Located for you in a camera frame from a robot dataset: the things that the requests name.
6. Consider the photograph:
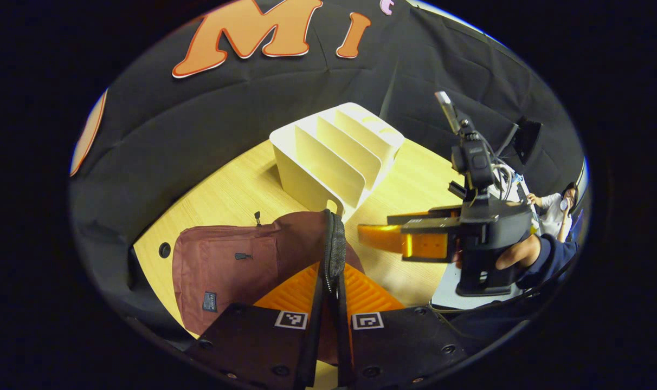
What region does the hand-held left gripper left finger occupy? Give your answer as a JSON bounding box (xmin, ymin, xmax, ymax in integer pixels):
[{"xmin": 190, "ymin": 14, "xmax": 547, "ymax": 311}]
[{"xmin": 184, "ymin": 263, "xmax": 329, "ymax": 390}]

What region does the black backdrop cloth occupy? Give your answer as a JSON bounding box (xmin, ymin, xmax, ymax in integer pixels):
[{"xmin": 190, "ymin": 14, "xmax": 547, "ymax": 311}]
[{"xmin": 68, "ymin": 0, "xmax": 587, "ymax": 347}]

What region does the maroon schoolbag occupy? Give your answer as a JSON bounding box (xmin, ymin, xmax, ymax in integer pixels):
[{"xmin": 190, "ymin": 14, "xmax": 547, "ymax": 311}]
[{"xmin": 171, "ymin": 210, "xmax": 365, "ymax": 365}]

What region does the black monitor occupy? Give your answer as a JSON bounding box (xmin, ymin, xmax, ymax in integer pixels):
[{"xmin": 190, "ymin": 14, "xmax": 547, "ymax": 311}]
[{"xmin": 510, "ymin": 118, "xmax": 544, "ymax": 174}]

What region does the white bookshelf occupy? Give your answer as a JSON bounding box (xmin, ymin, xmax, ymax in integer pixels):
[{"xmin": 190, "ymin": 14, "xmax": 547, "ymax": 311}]
[{"xmin": 269, "ymin": 102, "xmax": 406, "ymax": 223}]

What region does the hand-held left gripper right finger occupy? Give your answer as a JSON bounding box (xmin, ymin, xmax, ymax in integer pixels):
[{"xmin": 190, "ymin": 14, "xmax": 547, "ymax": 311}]
[{"xmin": 335, "ymin": 263, "xmax": 471, "ymax": 388}]

